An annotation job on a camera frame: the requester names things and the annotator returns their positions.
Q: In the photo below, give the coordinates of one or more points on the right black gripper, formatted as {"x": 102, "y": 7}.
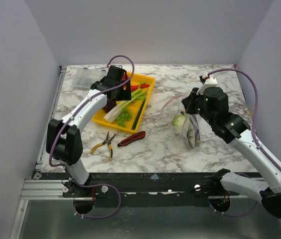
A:
{"x": 189, "y": 105}

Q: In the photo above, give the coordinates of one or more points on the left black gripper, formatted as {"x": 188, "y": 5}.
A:
{"x": 125, "y": 94}

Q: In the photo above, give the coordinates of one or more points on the dark red toy beet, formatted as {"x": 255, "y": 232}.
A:
{"x": 109, "y": 106}

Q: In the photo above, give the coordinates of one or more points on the clear zip top bag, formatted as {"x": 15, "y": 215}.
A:
{"x": 173, "y": 113}

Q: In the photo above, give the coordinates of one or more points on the grey toy fish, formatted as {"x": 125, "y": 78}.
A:
{"x": 190, "y": 135}

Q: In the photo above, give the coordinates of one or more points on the green toy cabbage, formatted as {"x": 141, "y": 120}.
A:
{"x": 179, "y": 122}

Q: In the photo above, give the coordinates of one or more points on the green toy grapes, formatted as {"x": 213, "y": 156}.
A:
{"x": 123, "y": 117}

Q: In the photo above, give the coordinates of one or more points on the purple toy eggplant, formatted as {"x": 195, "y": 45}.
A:
{"x": 197, "y": 132}

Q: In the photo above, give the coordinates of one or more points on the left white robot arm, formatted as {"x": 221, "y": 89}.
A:
{"x": 64, "y": 144}

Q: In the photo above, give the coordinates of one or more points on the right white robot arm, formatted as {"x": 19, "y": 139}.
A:
{"x": 235, "y": 131}

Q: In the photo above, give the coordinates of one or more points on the red toy tomato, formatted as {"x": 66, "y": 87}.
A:
{"x": 125, "y": 77}

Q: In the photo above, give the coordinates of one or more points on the red toy chili pepper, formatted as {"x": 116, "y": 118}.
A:
{"x": 141, "y": 86}

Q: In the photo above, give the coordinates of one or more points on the clear plastic screw box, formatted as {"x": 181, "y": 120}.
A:
{"x": 85, "y": 77}

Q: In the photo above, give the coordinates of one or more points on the toy celery bunch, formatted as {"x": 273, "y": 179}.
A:
{"x": 112, "y": 115}

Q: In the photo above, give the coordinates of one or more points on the yellow plastic tray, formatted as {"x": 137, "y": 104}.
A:
{"x": 136, "y": 79}

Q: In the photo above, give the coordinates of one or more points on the red black utility knife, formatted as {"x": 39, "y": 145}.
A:
{"x": 137, "y": 136}

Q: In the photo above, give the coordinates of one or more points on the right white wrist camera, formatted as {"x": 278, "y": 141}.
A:
{"x": 207, "y": 82}

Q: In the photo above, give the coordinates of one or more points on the black metal base rail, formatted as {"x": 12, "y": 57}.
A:
{"x": 136, "y": 189}

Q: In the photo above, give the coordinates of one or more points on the aluminium extrusion frame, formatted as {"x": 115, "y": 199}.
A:
{"x": 41, "y": 190}

